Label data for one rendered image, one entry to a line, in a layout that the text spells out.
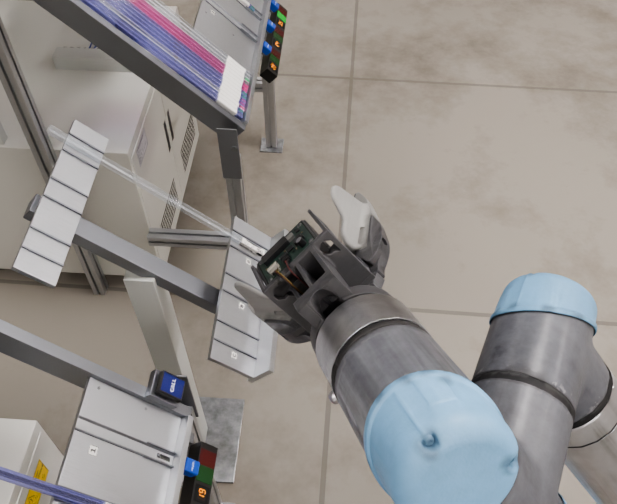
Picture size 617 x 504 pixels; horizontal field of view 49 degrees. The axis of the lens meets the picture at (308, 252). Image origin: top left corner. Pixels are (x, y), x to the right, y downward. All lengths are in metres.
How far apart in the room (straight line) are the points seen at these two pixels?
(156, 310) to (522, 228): 1.53
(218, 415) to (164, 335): 0.62
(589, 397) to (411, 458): 0.22
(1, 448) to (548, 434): 1.14
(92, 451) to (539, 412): 0.81
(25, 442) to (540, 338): 1.11
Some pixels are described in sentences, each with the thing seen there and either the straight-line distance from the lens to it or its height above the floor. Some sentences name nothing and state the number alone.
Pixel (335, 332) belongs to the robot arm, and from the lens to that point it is 0.45.
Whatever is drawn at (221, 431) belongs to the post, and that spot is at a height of 0.01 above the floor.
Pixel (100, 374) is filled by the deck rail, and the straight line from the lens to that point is 1.18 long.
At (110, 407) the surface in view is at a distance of 1.19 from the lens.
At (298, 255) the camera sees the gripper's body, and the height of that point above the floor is 1.44.
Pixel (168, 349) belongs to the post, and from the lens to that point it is 1.53.
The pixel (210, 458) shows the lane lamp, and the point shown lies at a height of 0.65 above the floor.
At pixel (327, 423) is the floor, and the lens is 2.03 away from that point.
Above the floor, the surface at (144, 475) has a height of 0.76.
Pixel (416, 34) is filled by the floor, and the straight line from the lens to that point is 3.37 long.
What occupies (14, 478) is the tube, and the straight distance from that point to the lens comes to 1.08.
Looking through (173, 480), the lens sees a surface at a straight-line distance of 1.21.
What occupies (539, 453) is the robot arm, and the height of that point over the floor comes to 1.44.
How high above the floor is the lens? 1.85
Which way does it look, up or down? 52 degrees down
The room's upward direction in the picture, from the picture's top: straight up
